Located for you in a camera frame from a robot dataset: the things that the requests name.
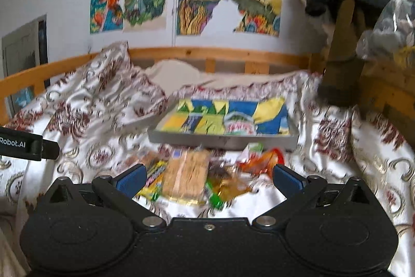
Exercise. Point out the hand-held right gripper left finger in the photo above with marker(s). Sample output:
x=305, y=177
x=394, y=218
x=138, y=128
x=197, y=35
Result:
x=131, y=181

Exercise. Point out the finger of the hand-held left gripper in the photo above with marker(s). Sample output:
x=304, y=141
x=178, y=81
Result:
x=51, y=150

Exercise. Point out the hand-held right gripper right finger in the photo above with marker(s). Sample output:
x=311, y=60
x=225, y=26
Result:
x=287, y=180

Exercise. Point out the yellow candy packet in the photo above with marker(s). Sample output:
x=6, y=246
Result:
x=155, y=181

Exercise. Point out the orange snack bag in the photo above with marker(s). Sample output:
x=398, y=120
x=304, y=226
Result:
x=261, y=161

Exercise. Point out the green and white snack packet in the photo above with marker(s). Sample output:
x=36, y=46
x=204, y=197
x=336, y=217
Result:
x=251, y=150

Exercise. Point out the gold foil snack wrapper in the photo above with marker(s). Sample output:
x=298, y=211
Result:
x=231, y=186

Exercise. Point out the clear cracker packet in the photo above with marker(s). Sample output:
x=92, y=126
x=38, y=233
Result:
x=186, y=174

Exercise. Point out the small green snack packet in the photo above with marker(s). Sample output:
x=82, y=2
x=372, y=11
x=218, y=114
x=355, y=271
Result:
x=216, y=197

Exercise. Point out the grey tray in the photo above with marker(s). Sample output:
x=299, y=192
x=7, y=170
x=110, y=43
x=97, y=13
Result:
x=223, y=141

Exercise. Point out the floral printed blanket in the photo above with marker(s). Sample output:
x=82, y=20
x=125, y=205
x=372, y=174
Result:
x=81, y=121

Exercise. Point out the small blue picture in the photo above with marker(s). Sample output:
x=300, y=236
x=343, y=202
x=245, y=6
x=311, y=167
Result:
x=22, y=100

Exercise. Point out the colourful tray liner paper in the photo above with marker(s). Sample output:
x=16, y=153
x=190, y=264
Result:
x=243, y=118

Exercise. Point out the grey door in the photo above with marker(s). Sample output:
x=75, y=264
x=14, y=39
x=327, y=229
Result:
x=22, y=53

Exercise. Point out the white bed sheet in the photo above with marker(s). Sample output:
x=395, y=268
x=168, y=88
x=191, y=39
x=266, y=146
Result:
x=181, y=72

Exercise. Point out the wooden bed headboard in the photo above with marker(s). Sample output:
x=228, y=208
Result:
x=389, y=85

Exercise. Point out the clear plastic bag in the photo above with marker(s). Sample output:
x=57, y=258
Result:
x=394, y=27

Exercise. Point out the wooden bed post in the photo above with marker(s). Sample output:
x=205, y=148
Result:
x=342, y=53

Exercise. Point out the wooden bed rail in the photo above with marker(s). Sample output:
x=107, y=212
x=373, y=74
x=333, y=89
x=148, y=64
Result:
x=201, y=53

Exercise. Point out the red-haired figure wall poster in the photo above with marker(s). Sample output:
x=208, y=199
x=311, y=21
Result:
x=107, y=4

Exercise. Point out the torn yellow plants wall poster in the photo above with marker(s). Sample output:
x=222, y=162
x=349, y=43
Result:
x=197, y=4

